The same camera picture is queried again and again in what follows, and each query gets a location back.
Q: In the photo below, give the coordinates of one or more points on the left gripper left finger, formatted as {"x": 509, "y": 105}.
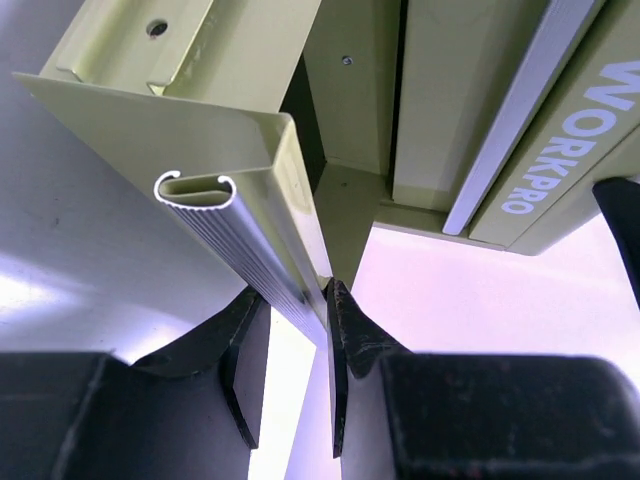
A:
{"x": 189, "y": 410}

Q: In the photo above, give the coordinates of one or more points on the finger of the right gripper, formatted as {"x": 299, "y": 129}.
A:
{"x": 618, "y": 200}

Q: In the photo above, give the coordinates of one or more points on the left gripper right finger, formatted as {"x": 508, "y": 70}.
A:
{"x": 398, "y": 414}

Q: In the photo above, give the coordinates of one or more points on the green metal drawer chest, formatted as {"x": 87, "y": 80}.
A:
{"x": 277, "y": 133}

